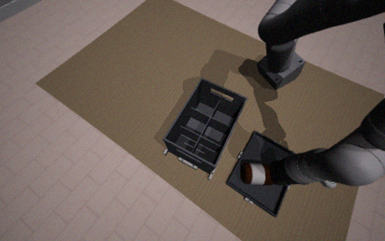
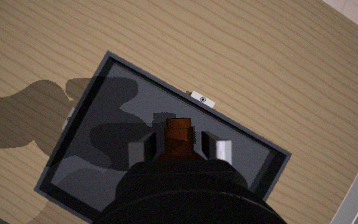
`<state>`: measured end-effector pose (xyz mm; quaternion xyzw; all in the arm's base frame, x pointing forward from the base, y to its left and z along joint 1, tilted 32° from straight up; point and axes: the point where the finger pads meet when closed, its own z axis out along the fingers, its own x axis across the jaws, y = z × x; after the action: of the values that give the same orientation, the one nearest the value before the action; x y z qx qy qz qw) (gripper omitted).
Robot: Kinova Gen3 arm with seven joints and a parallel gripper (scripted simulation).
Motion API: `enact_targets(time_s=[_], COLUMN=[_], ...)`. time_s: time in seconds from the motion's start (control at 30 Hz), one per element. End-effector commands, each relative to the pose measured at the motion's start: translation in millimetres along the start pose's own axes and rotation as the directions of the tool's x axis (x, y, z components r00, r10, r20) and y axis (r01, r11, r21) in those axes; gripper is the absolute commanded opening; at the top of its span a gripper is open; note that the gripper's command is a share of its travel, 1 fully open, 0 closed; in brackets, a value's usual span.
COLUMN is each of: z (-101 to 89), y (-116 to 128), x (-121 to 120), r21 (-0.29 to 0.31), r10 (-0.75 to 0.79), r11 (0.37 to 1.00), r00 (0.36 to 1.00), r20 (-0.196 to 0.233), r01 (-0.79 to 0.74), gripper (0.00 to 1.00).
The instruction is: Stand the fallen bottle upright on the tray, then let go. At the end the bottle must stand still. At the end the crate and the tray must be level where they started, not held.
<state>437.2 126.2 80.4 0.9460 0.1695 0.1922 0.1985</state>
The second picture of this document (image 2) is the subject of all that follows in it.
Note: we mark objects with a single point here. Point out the dark grey rectangular tray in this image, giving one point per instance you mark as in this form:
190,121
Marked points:
123,103

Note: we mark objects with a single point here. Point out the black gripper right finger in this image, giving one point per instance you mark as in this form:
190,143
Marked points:
214,147

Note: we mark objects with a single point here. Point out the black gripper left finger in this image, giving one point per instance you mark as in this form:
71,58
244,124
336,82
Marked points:
142,150

